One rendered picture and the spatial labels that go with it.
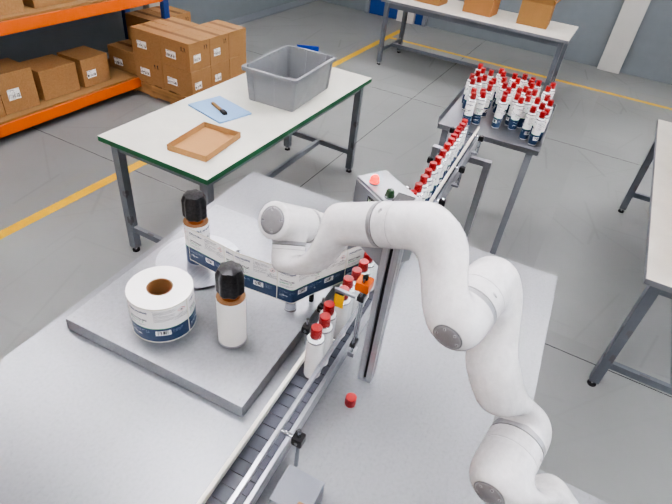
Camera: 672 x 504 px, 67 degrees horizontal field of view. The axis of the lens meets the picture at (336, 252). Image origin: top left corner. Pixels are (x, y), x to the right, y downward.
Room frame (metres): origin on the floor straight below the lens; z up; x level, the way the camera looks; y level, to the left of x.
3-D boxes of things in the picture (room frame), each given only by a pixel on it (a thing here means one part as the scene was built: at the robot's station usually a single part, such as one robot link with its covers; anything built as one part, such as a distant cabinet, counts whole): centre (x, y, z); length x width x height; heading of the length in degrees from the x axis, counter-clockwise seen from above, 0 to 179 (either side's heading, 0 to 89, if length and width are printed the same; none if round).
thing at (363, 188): (1.13, -0.11, 1.38); 0.17 x 0.10 x 0.19; 34
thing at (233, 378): (1.33, 0.38, 0.86); 0.80 x 0.67 x 0.05; 159
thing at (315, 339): (0.99, 0.03, 0.98); 0.05 x 0.05 x 0.20
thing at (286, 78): (3.36, 0.44, 0.91); 0.60 x 0.40 x 0.22; 159
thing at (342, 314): (1.16, -0.04, 0.98); 0.05 x 0.05 x 0.20
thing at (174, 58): (5.18, 1.84, 0.32); 1.20 x 0.83 x 0.64; 65
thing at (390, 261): (1.04, -0.15, 1.16); 0.04 x 0.04 x 0.67; 69
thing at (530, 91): (3.32, -0.99, 0.98); 0.57 x 0.46 x 0.21; 69
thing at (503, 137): (3.22, -0.94, 0.46); 0.72 x 0.62 x 0.93; 159
